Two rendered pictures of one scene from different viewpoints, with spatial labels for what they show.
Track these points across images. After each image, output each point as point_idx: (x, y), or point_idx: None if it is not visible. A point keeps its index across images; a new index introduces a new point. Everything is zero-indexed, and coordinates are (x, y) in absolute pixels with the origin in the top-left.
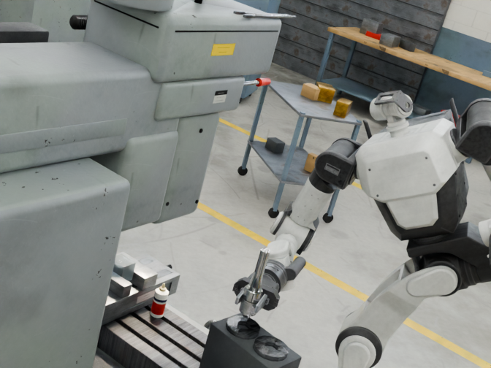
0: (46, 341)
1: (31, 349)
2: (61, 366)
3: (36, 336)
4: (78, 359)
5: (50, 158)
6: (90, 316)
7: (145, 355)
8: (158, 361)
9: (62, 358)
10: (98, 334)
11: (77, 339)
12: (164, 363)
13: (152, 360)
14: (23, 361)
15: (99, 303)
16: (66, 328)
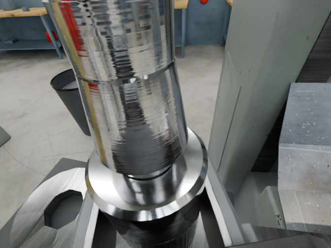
0: (250, 17)
1: (247, 16)
2: (247, 60)
3: (250, 5)
4: (250, 69)
5: None
6: (267, 20)
7: (297, 231)
8: (278, 235)
9: (248, 52)
10: (262, 58)
11: (255, 42)
12: (269, 239)
13: (282, 229)
14: (244, 23)
15: (275, 5)
16: (257, 17)
